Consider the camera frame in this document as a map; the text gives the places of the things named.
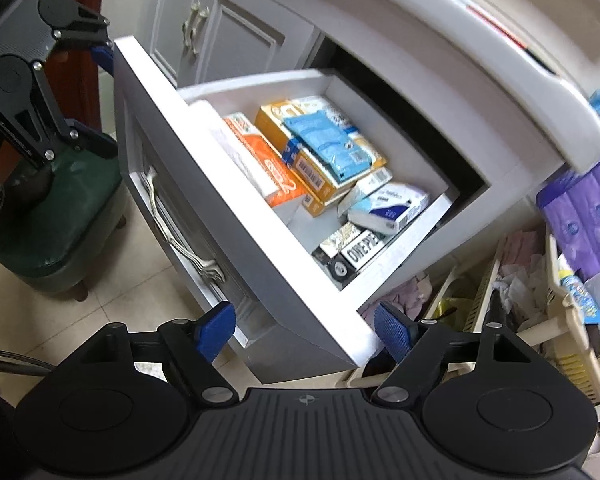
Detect colourful printed bottle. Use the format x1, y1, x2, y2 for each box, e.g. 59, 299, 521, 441
557, 254, 600, 327

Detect green padded stool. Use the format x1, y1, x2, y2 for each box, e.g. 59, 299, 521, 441
0, 129, 132, 304

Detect black box with round mark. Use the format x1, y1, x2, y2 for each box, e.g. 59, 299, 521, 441
312, 249, 354, 291

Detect blue foil packet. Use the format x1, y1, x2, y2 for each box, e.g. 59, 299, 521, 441
282, 109, 377, 189

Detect orange and white box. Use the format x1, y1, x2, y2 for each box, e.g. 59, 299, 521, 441
222, 112, 312, 212

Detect purple toilet paper pack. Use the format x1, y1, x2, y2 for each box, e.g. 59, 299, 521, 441
536, 137, 600, 282

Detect crumpled white tissues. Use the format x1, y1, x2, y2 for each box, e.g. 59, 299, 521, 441
496, 232, 552, 322

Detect white drawer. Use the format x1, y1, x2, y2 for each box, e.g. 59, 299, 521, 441
112, 35, 454, 369

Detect white blue cigarette pack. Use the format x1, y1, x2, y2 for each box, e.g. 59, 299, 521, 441
347, 182, 431, 236

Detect black and white box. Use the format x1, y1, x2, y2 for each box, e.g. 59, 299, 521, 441
339, 229, 392, 274

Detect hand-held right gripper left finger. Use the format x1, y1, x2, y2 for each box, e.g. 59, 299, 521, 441
77, 302, 237, 406

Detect white box with blue print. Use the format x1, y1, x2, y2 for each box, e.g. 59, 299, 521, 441
300, 95, 362, 137

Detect grey cable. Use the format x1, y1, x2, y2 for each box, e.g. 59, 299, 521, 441
0, 345, 52, 377

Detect silver drawer handle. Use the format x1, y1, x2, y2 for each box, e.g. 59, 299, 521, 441
142, 165, 226, 284

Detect pink cloth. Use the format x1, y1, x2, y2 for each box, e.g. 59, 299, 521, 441
359, 274, 434, 322

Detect white cabinet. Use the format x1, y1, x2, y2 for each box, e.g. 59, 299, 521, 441
100, 0, 600, 378

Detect cream plastic basket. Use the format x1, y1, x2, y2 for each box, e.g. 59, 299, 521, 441
422, 230, 600, 407

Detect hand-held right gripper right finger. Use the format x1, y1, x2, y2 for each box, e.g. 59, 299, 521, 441
372, 301, 537, 406

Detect yellow box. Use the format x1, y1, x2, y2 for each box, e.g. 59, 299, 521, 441
253, 99, 389, 217

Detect white soft pack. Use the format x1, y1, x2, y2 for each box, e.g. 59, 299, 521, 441
194, 102, 277, 202

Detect silver cabinet door handle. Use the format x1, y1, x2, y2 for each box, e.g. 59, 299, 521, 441
189, 6, 210, 57
181, 2, 201, 47

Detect gold patterned box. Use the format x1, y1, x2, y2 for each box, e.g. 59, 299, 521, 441
318, 222, 364, 261

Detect yellow green bag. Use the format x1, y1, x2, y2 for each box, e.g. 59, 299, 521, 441
429, 294, 477, 322

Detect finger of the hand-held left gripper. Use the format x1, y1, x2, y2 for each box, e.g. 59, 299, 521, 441
52, 6, 116, 75
0, 61, 119, 167

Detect white barcode box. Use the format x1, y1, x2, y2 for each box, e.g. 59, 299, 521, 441
337, 167, 394, 216

